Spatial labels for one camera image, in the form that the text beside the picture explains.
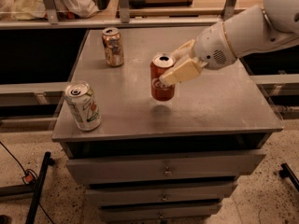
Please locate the black stand leg left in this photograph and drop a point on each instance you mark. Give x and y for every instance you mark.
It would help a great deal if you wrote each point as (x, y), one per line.
(47, 161)

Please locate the top grey drawer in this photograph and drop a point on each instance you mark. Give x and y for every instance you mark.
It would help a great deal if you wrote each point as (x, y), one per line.
(165, 166)

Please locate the bottom grey drawer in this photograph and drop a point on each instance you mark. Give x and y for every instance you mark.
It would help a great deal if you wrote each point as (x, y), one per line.
(159, 211)

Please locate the red coke can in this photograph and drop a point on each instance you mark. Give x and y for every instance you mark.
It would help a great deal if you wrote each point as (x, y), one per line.
(160, 89)

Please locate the white cloth heap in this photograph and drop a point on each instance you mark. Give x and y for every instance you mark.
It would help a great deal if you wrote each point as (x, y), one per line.
(26, 10)

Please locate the grey drawer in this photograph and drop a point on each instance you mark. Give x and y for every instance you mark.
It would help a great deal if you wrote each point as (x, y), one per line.
(159, 211)
(165, 166)
(168, 193)

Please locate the orange soda can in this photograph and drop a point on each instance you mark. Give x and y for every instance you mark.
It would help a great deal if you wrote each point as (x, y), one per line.
(112, 43)

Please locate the white green soda can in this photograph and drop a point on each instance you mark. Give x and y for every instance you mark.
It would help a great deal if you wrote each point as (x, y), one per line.
(81, 101)

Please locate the grey metal railing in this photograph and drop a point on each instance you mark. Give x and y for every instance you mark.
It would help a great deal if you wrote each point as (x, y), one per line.
(118, 13)

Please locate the grey drawer cabinet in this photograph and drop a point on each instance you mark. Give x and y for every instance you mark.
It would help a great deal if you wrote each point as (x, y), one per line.
(219, 111)

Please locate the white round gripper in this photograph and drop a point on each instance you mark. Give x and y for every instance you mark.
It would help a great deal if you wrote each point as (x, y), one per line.
(212, 48)

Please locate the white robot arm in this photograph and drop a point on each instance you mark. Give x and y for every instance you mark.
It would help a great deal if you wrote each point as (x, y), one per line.
(259, 29)

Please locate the black stand leg right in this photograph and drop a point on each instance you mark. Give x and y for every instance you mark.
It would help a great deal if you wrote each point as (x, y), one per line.
(286, 172)

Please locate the black stand leg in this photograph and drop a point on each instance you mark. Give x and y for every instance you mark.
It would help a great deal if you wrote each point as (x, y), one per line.
(286, 172)
(47, 161)

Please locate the middle grey drawer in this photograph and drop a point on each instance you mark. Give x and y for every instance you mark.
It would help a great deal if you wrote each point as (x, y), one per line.
(168, 193)

